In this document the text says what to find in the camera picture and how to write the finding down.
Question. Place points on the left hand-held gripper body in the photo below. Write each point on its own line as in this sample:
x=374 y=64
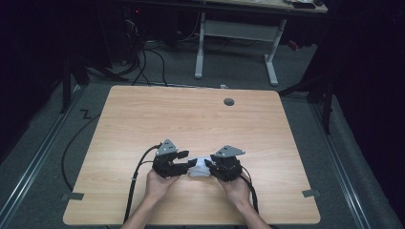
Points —
x=164 y=165

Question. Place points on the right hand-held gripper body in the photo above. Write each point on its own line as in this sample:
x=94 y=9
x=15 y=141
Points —
x=229 y=168

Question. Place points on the person's left hand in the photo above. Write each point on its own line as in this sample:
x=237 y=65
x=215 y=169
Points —
x=157 y=187

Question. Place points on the person's right hand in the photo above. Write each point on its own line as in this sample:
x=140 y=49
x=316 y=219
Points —
x=238 y=191

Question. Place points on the black metal stand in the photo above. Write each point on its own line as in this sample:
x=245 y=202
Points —
x=327 y=108
x=66 y=89

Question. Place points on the black computer tower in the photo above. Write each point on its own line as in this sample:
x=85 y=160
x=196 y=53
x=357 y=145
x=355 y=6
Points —
x=132 y=31

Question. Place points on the white-framed wooden desk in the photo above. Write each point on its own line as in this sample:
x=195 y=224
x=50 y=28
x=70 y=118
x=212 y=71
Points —
x=238 y=30

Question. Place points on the small red object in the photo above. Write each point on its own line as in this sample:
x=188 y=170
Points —
x=293 y=45

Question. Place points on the dark curtain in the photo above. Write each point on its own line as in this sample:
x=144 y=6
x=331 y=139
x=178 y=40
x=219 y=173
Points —
x=25 y=63
x=369 y=63

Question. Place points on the black device on desk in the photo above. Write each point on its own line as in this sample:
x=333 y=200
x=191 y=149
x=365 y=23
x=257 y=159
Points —
x=302 y=4

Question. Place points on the aluminium floor rail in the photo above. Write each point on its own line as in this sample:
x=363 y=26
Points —
x=31 y=168
x=337 y=165

